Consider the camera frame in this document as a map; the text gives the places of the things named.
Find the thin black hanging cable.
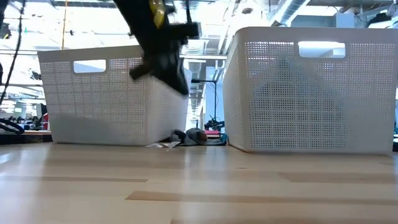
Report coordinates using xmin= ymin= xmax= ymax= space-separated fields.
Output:
xmin=0 ymin=0 xmax=26 ymax=106

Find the black and red chair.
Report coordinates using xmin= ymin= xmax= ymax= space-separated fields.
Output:
xmin=35 ymin=103 xmax=50 ymax=131

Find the grey garment with label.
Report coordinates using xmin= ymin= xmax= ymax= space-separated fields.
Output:
xmin=146 ymin=127 xmax=228 ymax=149

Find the black tripod device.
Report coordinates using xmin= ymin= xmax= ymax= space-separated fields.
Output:
xmin=204 ymin=116 xmax=225 ymax=131

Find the white perforated plastic bin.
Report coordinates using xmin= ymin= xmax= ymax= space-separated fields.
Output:
xmin=222 ymin=26 xmax=398 ymax=154
xmin=37 ymin=45 xmax=193 ymax=146

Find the yellow cable tag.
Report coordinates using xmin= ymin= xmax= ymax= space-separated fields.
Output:
xmin=148 ymin=0 xmax=166 ymax=29

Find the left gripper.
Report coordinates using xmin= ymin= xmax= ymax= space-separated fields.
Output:
xmin=113 ymin=0 xmax=201 ymax=96

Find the grey ribbed ventilation duct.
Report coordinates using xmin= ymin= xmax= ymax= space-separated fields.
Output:
xmin=269 ymin=0 xmax=308 ymax=27

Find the white ceiling box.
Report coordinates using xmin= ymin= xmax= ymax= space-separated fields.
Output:
xmin=335 ymin=12 xmax=355 ymax=29

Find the yellow vertical strap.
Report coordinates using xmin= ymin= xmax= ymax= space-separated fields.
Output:
xmin=61 ymin=0 xmax=68 ymax=50

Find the black pole stand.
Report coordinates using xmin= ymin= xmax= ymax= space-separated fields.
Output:
xmin=191 ymin=78 xmax=218 ymax=124

